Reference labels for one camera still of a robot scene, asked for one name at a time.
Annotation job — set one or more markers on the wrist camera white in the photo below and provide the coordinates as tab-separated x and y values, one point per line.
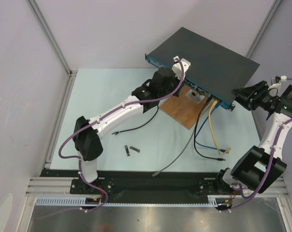
182	65
276	82

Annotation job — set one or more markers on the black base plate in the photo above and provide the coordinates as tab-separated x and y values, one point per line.
143	187

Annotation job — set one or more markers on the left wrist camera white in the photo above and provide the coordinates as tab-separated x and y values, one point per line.
182	65

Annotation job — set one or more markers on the black transceiver plug slanted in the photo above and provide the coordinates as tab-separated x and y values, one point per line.
134	149

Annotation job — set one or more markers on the grey metal switch mount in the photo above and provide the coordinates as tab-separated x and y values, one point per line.
195	96

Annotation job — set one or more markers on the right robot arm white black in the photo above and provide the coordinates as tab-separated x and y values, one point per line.
261	165

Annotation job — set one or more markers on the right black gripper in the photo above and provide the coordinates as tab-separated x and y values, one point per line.
251	97

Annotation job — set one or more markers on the white slotted cable duct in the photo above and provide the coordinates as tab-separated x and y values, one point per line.
67	201

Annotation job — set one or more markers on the wooden board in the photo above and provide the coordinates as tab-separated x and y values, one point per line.
182	109

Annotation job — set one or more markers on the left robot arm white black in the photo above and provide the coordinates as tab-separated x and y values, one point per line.
88	133

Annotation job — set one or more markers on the black transceiver plug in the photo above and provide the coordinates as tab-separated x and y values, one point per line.
127	151

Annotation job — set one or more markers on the blue black network switch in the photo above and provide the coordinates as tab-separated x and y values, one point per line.
215	70

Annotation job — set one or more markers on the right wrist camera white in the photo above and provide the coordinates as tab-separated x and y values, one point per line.
276	82

